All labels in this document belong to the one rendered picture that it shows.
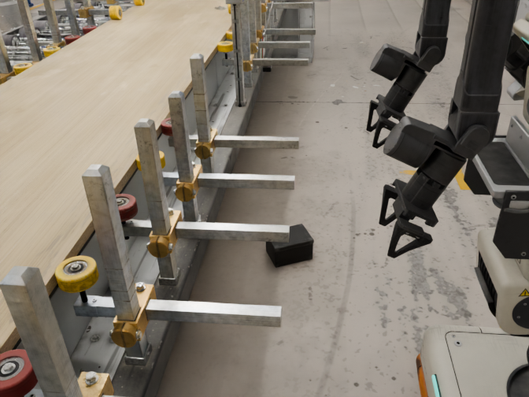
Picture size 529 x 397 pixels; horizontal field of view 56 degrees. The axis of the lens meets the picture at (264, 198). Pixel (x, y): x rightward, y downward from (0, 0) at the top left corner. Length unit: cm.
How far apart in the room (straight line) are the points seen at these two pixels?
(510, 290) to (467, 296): 118
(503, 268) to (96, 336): 97
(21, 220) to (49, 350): 59
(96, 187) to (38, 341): 27
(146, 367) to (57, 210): 44
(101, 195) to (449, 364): 122
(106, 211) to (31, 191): 55
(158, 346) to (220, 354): 91
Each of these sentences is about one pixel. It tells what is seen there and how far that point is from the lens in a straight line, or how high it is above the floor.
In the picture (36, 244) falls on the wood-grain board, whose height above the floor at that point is 90.
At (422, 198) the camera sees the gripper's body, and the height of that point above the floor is 109.
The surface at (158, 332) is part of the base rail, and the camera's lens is 118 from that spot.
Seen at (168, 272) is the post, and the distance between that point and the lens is 127.
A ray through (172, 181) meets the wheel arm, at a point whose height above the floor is 83.
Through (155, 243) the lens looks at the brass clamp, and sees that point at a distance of 119.
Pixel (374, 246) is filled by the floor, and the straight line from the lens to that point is 259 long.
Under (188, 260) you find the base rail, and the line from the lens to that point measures 137.
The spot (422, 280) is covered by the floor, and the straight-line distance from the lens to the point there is 243.
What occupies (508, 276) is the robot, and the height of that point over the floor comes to 80.
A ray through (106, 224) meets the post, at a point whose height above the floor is 106.
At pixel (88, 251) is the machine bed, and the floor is 78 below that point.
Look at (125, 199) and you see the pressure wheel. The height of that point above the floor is 91.
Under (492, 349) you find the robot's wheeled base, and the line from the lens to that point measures 181.
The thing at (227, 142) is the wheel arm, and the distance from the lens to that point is 165.
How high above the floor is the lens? 154
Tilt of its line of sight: 32 degrees down
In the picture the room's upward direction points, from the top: 2 degrees counter-clockwise
